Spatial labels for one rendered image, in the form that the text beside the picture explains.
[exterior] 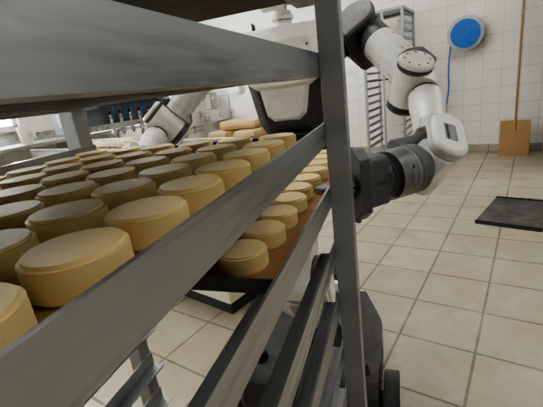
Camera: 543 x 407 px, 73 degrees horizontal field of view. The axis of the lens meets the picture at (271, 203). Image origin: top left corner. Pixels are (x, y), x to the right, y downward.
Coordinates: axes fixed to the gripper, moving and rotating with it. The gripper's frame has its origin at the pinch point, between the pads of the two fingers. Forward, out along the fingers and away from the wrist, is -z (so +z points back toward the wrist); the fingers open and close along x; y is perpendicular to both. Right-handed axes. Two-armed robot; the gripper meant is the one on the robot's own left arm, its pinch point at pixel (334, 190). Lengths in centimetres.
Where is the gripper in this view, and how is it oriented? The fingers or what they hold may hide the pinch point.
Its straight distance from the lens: 60.4
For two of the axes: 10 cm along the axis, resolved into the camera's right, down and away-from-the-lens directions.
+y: 4.5, 2.0, -8.7
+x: -1.3, -9.5, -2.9
